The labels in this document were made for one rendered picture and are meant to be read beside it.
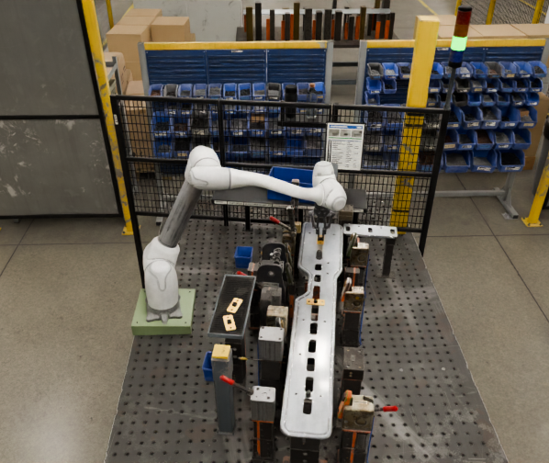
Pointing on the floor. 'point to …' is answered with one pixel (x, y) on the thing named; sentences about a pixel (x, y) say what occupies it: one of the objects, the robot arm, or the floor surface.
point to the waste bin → (545, 148)
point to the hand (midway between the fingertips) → (320, 233)
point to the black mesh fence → (268, 154)
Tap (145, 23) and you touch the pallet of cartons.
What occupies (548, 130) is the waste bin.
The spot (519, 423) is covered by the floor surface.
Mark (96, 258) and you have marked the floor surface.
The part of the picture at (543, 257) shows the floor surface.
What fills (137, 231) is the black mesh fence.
